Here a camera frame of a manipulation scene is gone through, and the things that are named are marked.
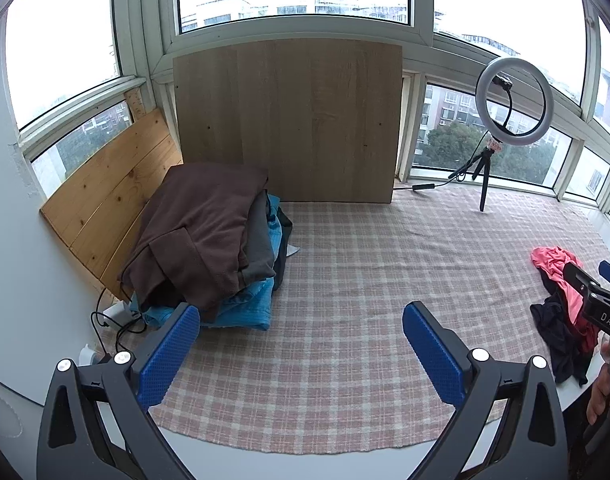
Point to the narrow wooden strip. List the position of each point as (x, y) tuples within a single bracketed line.
[(134, 105)]

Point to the person's dark clothing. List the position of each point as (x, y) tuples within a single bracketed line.
[(580, 460)]

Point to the pine plank board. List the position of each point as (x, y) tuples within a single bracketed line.
[(110, 185)]

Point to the person's right hand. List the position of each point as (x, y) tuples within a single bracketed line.
[(599, 395)]

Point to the grey garment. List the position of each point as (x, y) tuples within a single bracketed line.
[(257, 245)]

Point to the white power adapter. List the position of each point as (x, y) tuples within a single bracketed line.
[(116, 314)]

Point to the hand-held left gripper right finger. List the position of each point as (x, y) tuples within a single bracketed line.
[(432, 355)]

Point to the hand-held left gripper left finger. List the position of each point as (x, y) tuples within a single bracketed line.
[(167, 355)]

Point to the white garment label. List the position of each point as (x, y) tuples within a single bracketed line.
[(291, 250)]

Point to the white wall plug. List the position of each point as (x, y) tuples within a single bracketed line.
[(90, 355)]

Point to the white window frame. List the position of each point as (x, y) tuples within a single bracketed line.
[(420, 0)]

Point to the pink plaid blanket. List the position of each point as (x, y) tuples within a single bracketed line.
[(360, 285)]

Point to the black tripod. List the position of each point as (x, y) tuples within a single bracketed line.
[(484, 190)]

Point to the pink and dark clothes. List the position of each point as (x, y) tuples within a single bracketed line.
[(552, 262)]

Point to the light oak wooden board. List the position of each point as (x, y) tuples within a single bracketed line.
[(285, 125)]

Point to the dark charcoal garment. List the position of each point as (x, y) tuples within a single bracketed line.
[(283, 240)]

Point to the navy garment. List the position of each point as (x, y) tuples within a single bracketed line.
[(560, 340)]

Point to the black gooseneck phone holder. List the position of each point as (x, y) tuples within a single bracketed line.
[(502, 81)]

